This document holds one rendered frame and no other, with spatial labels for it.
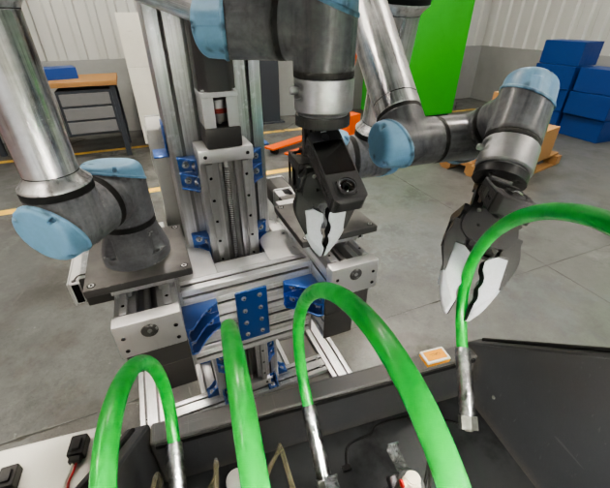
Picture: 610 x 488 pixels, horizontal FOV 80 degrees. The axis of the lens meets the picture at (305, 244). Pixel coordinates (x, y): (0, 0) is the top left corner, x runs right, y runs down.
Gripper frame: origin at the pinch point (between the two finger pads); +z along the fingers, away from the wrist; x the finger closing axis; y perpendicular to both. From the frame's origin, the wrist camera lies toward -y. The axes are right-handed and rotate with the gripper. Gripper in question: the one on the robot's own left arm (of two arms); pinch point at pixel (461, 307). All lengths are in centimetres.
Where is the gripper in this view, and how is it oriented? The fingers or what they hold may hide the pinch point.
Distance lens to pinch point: 50.9
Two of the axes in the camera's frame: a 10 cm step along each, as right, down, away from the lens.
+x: -9.2, -3.5, 1.5
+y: 0.9, 1.8, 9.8
